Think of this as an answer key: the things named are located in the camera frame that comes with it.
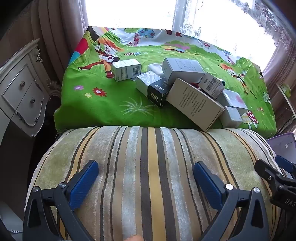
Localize cream carved dresser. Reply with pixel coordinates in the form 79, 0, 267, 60
0, 38, 51, 138

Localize green cartoon printed blanket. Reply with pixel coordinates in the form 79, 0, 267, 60
54, 26, 277, 139

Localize white plastic case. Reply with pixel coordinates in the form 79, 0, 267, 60
147, 63, 165, 76

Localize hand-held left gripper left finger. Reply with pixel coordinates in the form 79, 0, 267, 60
23, 160, 100, 241

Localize striped sofa cushion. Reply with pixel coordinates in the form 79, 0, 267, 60
24, 126, 288, 241

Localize large flat beige box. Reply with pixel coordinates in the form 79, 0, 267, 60
166, 77, 225, 132

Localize white box with green stripe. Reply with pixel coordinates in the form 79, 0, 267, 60
111, 59, 142, 82

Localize pale pink-white box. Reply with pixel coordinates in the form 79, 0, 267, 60
217, 89, 248, 112

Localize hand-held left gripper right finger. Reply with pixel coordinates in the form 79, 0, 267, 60
193, 162, 271, 241

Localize green tissue pack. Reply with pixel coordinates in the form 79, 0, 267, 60
280, 84, 292, 97

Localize white box with barcode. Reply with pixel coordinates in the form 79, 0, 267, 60
198, 72, 225, 99

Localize purple cardboard box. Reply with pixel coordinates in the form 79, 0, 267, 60
266, 134, 296, 164

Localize black box with white label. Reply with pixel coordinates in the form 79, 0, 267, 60
147, 78, 173, 108

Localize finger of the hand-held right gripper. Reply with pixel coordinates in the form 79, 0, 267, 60
254, 159, 289, 186
275, 155, 296, 179

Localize small grey box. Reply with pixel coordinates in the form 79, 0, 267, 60
219, 106, 244, 129

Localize silver grey cube box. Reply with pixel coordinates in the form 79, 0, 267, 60
135, 71, 162, 97

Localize brown patterned curtain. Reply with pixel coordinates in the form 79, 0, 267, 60
261, 39, 296, 98

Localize large grey box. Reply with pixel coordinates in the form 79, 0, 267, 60
162, 57, 206, 85

